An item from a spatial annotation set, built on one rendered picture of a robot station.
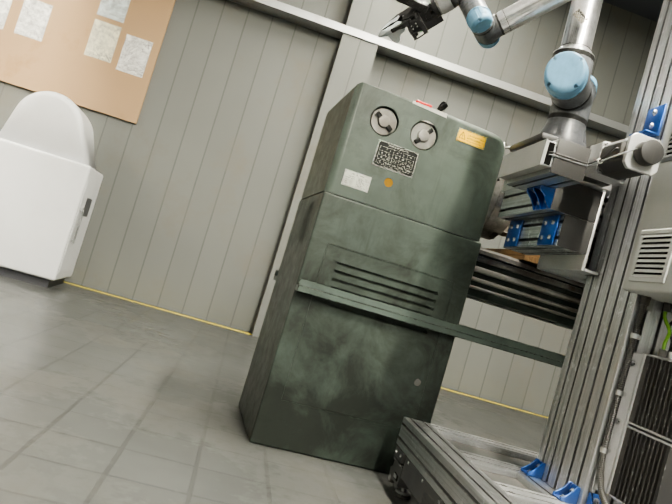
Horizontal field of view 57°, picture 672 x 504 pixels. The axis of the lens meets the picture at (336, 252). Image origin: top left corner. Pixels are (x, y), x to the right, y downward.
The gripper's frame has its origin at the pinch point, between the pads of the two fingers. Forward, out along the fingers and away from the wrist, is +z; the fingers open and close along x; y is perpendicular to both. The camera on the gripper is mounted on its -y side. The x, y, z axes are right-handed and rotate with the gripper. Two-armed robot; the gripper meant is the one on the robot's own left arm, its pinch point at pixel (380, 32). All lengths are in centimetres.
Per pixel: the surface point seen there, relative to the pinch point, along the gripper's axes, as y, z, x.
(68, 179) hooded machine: 34, 246, 141
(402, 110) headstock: 21.9, 5.4, -14.2
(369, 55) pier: 132, 58, 275
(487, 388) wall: 370, 95, 101
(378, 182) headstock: 31.4, 22.1, -32.0
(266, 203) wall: 161, 179, 198
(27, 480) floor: -17, 90, -138
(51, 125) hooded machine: 7, 241, 167
